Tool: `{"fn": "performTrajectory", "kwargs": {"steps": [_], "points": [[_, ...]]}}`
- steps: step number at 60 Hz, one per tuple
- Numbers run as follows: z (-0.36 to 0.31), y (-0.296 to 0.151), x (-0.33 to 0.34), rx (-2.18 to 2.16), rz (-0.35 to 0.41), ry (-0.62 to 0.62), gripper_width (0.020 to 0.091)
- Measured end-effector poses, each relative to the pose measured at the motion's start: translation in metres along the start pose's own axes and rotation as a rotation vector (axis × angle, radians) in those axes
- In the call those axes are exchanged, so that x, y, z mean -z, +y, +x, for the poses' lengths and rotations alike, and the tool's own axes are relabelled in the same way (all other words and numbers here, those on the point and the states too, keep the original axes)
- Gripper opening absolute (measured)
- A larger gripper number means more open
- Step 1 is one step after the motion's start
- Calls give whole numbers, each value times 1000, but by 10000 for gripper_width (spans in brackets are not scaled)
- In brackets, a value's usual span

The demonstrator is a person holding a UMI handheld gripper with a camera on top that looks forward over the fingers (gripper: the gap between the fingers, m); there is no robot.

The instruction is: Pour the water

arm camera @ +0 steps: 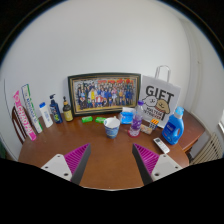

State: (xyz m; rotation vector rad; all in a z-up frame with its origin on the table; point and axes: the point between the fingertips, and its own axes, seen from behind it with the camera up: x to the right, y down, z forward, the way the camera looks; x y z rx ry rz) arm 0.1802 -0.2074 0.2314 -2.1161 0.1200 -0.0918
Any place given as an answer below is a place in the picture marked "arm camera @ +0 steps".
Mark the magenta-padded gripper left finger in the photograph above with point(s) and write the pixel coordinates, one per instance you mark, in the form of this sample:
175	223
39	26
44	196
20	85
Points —
60	165

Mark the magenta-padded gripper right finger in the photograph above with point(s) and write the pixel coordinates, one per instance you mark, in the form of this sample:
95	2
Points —
163	165

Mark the clear purple-capped water bottle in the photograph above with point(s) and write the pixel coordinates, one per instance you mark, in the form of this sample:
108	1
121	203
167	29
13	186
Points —
136	121

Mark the white remote control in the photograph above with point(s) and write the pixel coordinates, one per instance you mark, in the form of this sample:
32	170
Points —
161	145

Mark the blue detergent bottle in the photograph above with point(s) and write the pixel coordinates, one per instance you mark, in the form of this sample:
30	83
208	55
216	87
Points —
172	129

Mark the small pinkish snack packet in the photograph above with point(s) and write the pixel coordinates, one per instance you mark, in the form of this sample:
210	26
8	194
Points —
146	129

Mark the colourful puzzle cube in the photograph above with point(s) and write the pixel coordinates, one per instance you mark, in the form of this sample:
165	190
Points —
153	124

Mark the flat round red coaster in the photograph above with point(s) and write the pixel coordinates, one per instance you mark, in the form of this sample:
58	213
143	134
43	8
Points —
129	135

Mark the white radiator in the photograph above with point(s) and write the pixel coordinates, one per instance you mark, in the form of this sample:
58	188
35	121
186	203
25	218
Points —
208	150

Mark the white bottle with blue cap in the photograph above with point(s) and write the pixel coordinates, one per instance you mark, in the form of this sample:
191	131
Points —
46	116

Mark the amber pump bottle yellow label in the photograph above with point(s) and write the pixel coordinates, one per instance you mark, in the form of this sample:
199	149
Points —
68	112

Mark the small green pack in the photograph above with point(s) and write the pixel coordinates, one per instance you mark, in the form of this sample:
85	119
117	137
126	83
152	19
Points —
100	120
87	119

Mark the dark blue pump bottle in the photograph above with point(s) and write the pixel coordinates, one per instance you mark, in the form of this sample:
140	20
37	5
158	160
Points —
56	111

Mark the dark wooden chair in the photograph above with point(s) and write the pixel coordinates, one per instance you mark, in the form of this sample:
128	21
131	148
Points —
16	125

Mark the pink shuttlecock tube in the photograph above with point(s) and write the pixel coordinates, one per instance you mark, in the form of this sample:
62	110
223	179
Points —
25	116

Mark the blue tissue pack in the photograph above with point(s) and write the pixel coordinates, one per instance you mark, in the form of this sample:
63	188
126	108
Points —
126	117

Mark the blue patterned mug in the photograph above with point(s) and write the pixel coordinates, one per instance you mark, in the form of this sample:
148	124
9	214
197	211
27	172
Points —
112	129

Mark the green white shuttlecock tube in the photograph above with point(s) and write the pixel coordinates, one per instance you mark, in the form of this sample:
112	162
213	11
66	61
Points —
31	108

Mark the white printed paper gift bag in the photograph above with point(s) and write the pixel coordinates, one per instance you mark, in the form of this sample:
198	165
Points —
160	96

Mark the framed group picture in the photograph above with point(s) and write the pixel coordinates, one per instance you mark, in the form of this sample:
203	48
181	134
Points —
104	93

